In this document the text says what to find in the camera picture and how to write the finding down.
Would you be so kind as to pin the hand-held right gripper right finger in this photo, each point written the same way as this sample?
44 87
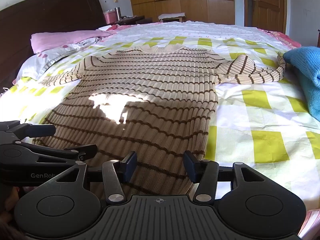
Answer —
191 166

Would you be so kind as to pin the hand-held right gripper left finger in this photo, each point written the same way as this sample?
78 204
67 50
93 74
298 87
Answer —
128 166

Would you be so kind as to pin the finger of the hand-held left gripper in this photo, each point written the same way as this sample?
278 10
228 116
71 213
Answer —
85 151
42 130

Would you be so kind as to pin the beige brown-striped knit sweater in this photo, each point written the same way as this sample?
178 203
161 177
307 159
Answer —
140 100

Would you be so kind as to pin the person's left hand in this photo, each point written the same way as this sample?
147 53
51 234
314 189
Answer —
10 200

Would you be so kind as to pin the yellow-green checkered bed sheet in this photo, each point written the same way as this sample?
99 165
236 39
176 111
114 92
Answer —
250 120

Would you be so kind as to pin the white patterned pillow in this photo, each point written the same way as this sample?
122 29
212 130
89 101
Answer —
60 55

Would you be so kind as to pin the pink pillow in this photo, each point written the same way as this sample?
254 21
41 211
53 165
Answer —
65 37

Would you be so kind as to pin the dark wooden headboard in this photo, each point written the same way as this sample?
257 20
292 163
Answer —
37 12

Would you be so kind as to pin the pink storage basket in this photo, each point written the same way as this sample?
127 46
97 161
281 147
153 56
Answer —
109 17

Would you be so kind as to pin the metal thermos bottle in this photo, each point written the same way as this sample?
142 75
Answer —
117 13

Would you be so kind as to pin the dark wooden nightstand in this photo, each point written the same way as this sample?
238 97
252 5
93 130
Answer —
132 20

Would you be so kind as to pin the blue knit garment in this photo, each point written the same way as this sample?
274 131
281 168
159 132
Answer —
306 72

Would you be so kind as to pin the small cushioned stool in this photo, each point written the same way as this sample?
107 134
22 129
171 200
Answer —
171 16

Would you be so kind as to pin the pink floral bedspread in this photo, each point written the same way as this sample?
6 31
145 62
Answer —
282 37

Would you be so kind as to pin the wooden door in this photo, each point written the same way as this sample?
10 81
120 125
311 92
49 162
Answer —
268 5

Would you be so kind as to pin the wooden side desk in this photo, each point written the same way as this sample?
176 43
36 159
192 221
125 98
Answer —
318 38

